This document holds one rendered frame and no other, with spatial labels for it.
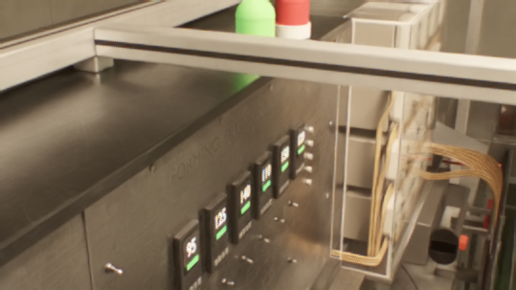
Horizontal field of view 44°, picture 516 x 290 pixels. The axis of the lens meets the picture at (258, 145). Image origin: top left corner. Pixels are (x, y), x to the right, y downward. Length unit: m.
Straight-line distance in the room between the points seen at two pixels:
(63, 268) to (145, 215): 0.12
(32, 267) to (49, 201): 0.06
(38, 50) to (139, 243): 0.27
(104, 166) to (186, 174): 0.17
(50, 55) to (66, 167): 0.25
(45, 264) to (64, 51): 0.34
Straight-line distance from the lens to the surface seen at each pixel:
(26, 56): 0.78
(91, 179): 0.56
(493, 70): 0.70
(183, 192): 0.74
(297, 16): 1.06
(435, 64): 0.70
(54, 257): 0.58
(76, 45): 0.85
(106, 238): 0.63
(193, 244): 0.77
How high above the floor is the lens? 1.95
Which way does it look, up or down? 22 degrees down
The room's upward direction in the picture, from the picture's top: straight up
